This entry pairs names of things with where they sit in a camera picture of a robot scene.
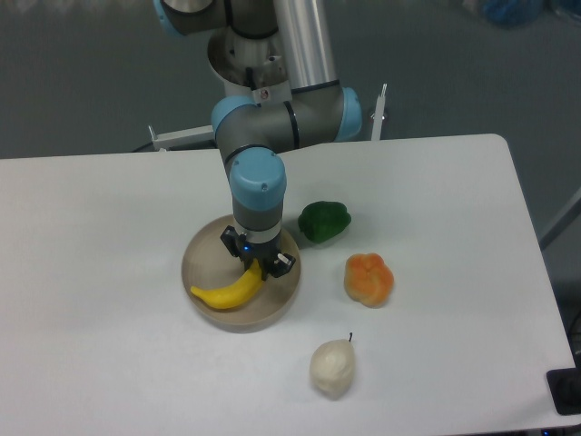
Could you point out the beige round plate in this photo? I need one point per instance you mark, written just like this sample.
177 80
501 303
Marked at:
207 264

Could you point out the orange toy bread roll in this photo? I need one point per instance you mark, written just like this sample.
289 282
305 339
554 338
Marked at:
367 279

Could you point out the black device at table edge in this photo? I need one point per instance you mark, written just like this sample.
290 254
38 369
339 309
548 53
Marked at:
564 385

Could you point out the white upright metal bracket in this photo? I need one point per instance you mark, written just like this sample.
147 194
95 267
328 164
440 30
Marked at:
379 115

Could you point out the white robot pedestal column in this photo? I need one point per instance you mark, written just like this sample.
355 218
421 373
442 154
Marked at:
258 108

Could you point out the white toy pear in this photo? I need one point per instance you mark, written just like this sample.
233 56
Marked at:
332 367

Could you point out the white metal base bracket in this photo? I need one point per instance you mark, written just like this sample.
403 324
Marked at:
192 139

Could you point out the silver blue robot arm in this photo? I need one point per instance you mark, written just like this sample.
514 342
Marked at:
256 175

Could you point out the yellow toy banana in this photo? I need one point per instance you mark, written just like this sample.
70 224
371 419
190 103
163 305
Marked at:
235 294

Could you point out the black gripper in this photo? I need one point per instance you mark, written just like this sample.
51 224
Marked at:
265 247

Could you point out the green toy bell pepper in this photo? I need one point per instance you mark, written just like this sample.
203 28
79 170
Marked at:
323 220

